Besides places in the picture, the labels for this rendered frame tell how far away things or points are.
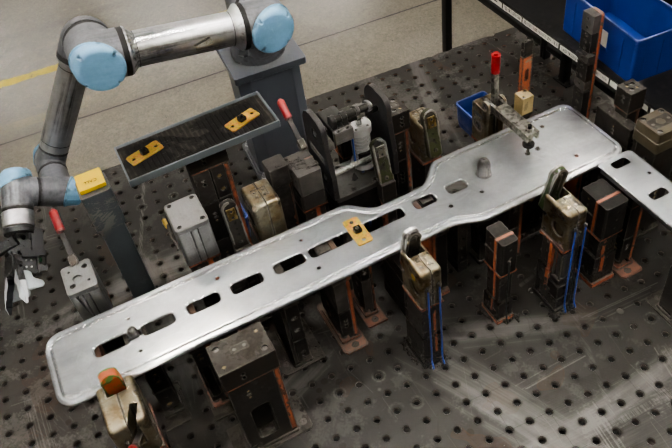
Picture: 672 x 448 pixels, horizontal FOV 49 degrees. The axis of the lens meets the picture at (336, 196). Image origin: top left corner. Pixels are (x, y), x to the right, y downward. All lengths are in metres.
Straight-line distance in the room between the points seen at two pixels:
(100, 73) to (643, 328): 1.39
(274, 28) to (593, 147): 0.82
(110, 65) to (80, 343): 0.62
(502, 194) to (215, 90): 2.42
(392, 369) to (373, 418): 0.13
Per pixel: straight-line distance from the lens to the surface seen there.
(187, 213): 1.66
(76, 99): 2.00
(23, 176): 2.00
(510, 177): 1.79
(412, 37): 4.07
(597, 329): 1.91
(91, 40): 1.79
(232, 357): 1.50
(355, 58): 3.96
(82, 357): 1.64
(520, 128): 1.81
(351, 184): 1.84
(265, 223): 1.71
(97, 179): 1.75
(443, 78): 2.59
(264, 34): 1.85
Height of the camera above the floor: 2.24
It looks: 45 degrees down
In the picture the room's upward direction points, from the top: 10 degrees counter-clockwise
